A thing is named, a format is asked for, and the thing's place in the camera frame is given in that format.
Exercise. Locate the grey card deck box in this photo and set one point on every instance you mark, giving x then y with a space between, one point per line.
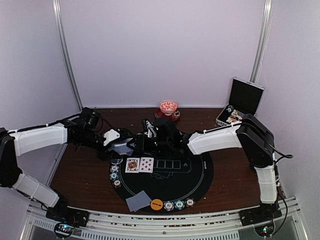
122 148

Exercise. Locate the aluminium poker case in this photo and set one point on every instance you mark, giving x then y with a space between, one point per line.
245 97

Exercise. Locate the playing card deck in case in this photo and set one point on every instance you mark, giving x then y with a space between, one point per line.
237 115

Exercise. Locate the clear dealer button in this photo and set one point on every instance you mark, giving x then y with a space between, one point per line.
116 161

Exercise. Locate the round black poker mat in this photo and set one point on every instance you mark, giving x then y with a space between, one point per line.
174 177

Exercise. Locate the right aluminium frame post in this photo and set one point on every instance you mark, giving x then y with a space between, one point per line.
262 40

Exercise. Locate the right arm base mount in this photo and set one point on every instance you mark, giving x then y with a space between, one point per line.
262 218

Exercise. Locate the left aluminium frame post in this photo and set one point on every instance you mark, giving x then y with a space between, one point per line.
65 53

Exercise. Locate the eight of diamonds card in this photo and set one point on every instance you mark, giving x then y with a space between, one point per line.
146 165

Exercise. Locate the aluminium frame post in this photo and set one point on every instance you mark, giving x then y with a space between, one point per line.
65 53
262 40

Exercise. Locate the green chip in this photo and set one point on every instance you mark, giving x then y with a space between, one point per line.
179 204
114 176

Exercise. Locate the blue white chip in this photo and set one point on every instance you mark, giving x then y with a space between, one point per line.
168 206
114 169

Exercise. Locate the jack of hearts card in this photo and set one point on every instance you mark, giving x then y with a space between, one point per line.
132 165

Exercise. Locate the card dealt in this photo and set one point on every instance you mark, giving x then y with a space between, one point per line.
139 201

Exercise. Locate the red patterned bowl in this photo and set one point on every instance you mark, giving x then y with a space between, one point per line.
168 107

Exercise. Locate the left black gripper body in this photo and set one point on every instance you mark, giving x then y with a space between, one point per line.
88 140

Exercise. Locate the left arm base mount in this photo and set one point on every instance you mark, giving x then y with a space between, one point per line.
68 219

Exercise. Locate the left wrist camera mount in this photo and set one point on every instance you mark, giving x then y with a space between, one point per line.
110 136

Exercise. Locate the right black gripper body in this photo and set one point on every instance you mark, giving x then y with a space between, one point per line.
153 147

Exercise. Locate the chip roll in case left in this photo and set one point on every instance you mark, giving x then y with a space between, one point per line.
229 108

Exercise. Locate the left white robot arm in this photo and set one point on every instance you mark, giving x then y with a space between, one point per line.
26 143

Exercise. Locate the red floral saucer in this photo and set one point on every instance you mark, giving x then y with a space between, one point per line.
175 116

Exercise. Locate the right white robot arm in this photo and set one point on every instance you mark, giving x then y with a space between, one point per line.
256 140

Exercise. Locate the orange big blind button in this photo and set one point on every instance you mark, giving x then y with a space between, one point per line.
156 204

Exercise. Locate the orange chip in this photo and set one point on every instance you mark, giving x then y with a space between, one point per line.
117 183
189 202

